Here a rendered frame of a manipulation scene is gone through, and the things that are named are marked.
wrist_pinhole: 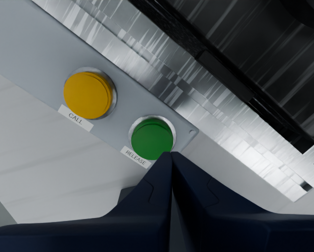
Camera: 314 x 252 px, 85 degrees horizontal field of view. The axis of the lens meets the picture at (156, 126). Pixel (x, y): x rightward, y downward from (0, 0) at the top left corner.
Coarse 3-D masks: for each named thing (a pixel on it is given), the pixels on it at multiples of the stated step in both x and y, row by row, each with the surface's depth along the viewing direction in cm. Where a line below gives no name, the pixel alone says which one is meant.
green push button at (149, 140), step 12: (144, 120) 16; (156, 120) 16; (144, 132) 16; (156, 132) 16; (168, 132) 16; (132, 144) 16; (144, 144) 16; (156, 144) 16; (168, 144) 16; (144, 156) 16; (156, 156) 16
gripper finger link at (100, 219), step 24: (168, 168) 7; (144, 192) 5; (168, 192) 5; (120, 216) 4; (144, 216) 4; (168, 216) 5; (0, 240) 2; (24, 240) 2; (48, 240) 2; (72, 240) 2; (96, 240) 2; (120, 240) 2; (144, 240) 2; (168, 240) 6
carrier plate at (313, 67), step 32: (160, 0) 13; (192, 0) 12; (224, 0) 12; (256, 0) 12; (192, 32) 14; (224, 32) 13; (256, 32) 13; (288, 32) 13; (256, 64) 14; (288, 64) 14; (288, 96) 15
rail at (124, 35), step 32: (32, 0) 13; (64, 0) 13; (96, 0) 13; (96, 32) 14; (128, 32) 14; (160, 32) 14; (128, 64) 15; (160, 64) 15; (192, 64) 15; (160, 96) 16; (192, 96) 16; (224, 96) 16; (224, 128) 17; (256, 128) 17; (256, 160) 18; (288, 160) 18; (288, 192) 20
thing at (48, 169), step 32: (0, 96) 26; (32, 96) 26; (0, 128) 27; (32, 128) 27; (64, 128) 27; (0, 160) 29; (32, 160) 29; (64, 160) 29; (96, 160) 29; (128, 160) 29; (0, 192) 32; (32, 192) 32; (64, 192) 32; (96, 192) 32
